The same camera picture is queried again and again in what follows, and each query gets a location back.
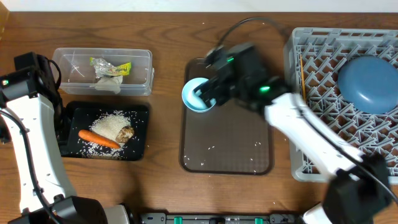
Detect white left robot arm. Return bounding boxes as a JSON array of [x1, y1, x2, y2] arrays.
[[1, 79, 131, 223]]

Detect light blue plastic bowl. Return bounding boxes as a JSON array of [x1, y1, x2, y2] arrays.
[[182, 78, 216, 113]]

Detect white rice pile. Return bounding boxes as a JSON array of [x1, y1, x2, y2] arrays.
[[78, 111, 137, 160]]

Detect clear plastic bin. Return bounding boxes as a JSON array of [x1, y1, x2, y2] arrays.
[[51, 48, 154, 96]]

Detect yellow green snack wrapper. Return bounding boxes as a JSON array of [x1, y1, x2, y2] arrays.
[[90, 57, 132, 78]]

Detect wooden chopstick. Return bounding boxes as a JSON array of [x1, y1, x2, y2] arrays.
[[300, 54, 307, 102]]

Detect grey dishwasher rack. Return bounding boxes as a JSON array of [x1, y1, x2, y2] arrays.
[[284, 27, 397, 185]]

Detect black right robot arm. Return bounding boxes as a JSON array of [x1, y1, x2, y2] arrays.
[[185, 69, 397, 223]]

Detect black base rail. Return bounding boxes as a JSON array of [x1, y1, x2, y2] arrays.
[[138, 212, 302, 224]]

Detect dark blue plate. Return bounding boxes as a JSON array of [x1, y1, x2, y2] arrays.
[[338, 56, 397, 114]]

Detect white napkin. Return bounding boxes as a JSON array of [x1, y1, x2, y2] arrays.
[[93, 76, 123, 94]]

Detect orange carrot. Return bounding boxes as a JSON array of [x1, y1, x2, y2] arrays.
[[78, 129, 120, 149]]

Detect dark brown serving tray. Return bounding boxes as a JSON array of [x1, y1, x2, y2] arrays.
[[178, 58, 275, 176]]

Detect black food waste tray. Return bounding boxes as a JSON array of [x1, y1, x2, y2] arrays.
[[60, 101, 149, 161]]

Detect brown food scrap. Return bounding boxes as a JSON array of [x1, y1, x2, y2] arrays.
[[115, 126, 134, 144]]

